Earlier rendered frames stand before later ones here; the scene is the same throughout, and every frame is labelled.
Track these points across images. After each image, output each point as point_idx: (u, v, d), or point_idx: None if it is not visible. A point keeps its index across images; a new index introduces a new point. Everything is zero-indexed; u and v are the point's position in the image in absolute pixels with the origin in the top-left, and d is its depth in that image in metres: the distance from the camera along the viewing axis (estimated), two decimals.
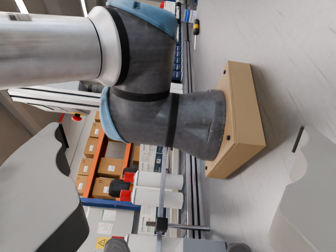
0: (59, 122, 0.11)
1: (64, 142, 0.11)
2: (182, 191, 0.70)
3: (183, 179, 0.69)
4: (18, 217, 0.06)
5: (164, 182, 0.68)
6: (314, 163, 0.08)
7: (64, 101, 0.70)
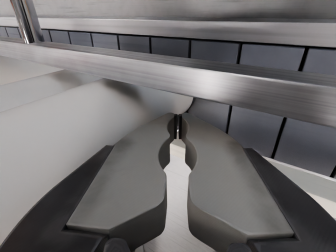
0: (175, 113, 0.12)
1: (174, 133, 0.12)
2: None
3: None
4: (116, 188, 0.07)
5: None
6: (200, 145, 0.09)
7: None
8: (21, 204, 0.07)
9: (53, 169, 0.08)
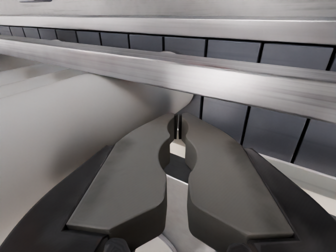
0: (175, 114, 0.12)
1: (174, 133, 0.12)
2: (253, 122, 0.16)
3: (60, 40, 0.23)
4: (116, 188, 0.07)
5: (6, 57, 0.19)
6: (200, 145, 0.09)
7: None
8: (23, 204, 0.07)
9: (57, 170, 0.08)
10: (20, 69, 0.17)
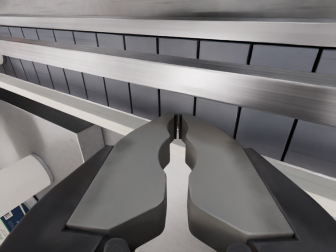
0: (175, 113, 0.12)
1: (174, 133, 0.12)
2: (23, 66, 0.32)
3: None
4: (116, 188, 0.07)
5: None
6: (200, 145, 0.09)
7: None
8: None
9: None
10: None
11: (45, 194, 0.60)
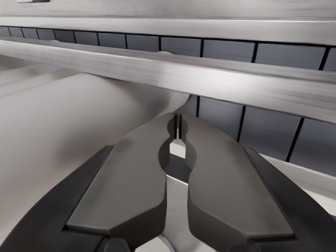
0: (175, 113, 0.12)
1: (174, 133, 0.12)
2: (248, 121, 0.16)
3: (58, 40, 0.23)
4: (116, 188, 0.07)
5: (5, 57, 0.19)
6: (200, 145, 0.09)
7: None
8: (18, 201, 0.07)
9: (52, 167, 0.08)
10: (18, 69, 0.17)
11: None
